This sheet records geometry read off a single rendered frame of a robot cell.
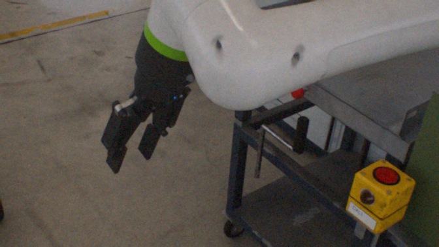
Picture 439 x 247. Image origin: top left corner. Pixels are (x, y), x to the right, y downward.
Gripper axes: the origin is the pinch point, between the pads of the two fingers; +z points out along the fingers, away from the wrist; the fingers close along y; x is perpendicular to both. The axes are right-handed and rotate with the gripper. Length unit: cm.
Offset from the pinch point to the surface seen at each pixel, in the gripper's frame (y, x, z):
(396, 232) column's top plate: -40, 37, 4
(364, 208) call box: -30.8, 30.4, -2.6
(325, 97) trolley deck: -57, 3, 7
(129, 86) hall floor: -103, -103, 131
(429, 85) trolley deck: -80, 15, -2
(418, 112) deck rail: -59, 21, -7
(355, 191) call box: -31.0, 27.1, -3.5
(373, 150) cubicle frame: -132, 8, 65
